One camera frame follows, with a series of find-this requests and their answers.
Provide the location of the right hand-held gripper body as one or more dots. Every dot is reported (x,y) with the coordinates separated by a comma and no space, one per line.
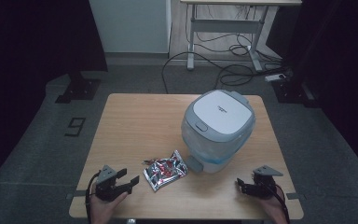
(264,185)

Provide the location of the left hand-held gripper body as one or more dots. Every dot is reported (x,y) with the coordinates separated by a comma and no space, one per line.
(107,186)

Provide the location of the silver snack packet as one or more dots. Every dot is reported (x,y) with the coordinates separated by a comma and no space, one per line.
(166,171)

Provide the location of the white pedal trash can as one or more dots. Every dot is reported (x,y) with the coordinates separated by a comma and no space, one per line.
(220,113)

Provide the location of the person's left hand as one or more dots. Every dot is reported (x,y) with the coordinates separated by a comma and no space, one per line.
(104,208)

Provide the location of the grey tape strip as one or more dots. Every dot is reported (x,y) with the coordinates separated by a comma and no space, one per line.
(296,196)
(76,194)

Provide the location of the black stand base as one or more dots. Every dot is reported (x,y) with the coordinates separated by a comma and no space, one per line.
(292,91)
(80,90)

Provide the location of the white power strip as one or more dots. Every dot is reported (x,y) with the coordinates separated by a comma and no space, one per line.
(274,77)

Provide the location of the white cabinet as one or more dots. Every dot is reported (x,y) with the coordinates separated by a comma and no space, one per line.
(130,25)

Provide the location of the dark curtain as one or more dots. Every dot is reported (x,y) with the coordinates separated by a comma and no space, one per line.
(338,46)
(28,46)

